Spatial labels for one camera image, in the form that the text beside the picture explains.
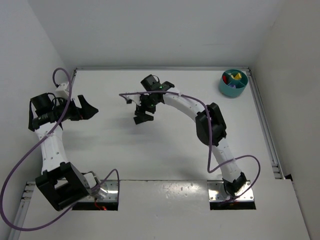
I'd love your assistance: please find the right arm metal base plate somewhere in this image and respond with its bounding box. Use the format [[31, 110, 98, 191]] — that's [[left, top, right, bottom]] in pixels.
[[207, 180, 255, 203]]

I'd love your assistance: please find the teal divided round container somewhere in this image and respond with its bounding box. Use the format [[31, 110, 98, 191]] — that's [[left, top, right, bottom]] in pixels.
[[218, 69, 249, 98]]

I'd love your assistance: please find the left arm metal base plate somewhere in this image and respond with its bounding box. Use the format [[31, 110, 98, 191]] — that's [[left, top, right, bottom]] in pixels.
[[81, 180, 119, 204]]

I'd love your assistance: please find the yellow lego brick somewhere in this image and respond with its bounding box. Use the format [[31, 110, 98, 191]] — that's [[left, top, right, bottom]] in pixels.
[[230, 71, 242, 80]]

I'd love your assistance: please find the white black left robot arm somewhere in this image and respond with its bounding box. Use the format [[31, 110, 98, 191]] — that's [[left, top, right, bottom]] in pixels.
[[28, 92, 99, 211]]

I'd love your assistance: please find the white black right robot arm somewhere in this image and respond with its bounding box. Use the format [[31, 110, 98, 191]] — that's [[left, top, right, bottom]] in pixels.
[[130, 74, 247, 197]]

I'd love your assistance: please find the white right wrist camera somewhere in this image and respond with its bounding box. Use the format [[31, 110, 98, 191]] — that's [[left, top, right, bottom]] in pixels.
[[123, 94, 141, 106]]

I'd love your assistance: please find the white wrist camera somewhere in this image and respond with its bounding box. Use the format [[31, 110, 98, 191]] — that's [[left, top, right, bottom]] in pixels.
[[123, 94, 141, 106], [55, 82, 70, 99]]

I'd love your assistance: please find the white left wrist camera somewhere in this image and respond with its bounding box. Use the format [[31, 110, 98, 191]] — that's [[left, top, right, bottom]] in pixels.
[[55, 82, 70, 99]]

